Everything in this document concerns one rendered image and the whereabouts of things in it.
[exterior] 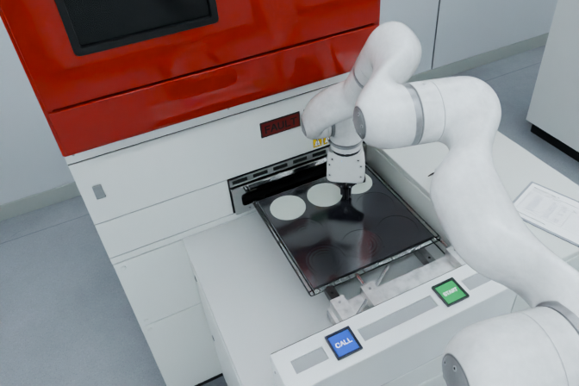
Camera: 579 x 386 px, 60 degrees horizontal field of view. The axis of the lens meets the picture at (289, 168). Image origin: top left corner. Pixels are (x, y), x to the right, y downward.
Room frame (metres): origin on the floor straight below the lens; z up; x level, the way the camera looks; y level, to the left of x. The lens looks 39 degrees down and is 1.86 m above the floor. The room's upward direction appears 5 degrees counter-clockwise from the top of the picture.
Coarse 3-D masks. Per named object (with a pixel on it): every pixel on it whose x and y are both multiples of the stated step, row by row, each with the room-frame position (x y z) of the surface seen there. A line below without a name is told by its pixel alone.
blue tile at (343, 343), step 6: (348, 330) 0.58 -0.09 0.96; (336, 336) 0.56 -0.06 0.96; (342, 336) 0.56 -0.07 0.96; (348, 336) 0.56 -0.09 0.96; (330, 342) 0.55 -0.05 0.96; (336, 342) 0.55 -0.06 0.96; (342, 342) 0.55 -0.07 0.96; (348, 342) 0.55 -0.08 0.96; (354, 342) 0.55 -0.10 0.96; (336, 348) 0.54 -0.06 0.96; (342, 348) 0.54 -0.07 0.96; (348, 348) 0.54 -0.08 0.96; (354, 348) 0.53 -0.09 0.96; (342, 354) 0.52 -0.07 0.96
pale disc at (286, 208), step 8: (280, 200) 1.05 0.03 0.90; (288, 200) 1.05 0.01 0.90; (296, 200) 1.05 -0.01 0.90; (272, 208) 1.02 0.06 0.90; (280, 208) 1.02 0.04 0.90; (288, 208) 1.02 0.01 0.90; (296, 208) 1.01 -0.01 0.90; (304, 208) 1.01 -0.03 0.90; (280, 216) 0.99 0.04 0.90; (288, 216) 0.98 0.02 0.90; (296, 216) 0.98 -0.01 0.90
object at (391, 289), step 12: (432, 264) 0.79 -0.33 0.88; (444, 264) 0.79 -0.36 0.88; (408, 276) 0.76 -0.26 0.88; (420, 276) 0.76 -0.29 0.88; (432, 276) 0.76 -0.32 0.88; (384, 288) 0.73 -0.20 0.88; (396, 288) 0.73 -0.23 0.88; (408, 288) 0.73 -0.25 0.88; (348, 300) 0.71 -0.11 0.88; (360, 300) 0.71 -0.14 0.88
